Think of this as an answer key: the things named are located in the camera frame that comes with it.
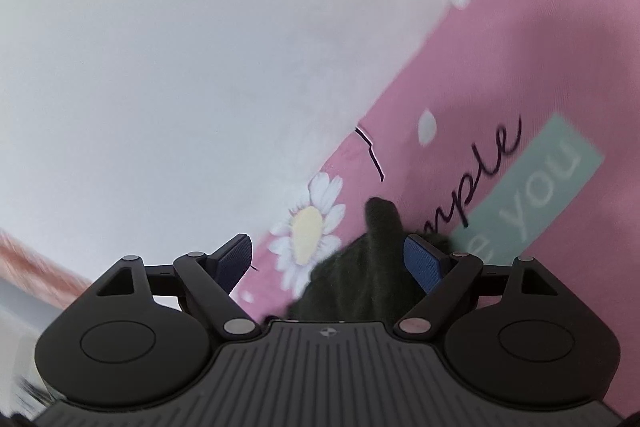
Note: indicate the pink floral bed sheet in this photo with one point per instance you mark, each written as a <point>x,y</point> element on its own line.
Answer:
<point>511,143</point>

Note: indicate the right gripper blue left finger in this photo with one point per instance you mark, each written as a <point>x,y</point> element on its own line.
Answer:
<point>228,264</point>

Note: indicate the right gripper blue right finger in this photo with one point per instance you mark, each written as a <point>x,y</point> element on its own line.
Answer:
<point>427,264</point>

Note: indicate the dark green knit sweater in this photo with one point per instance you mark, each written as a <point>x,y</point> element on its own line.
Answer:
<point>364,281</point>

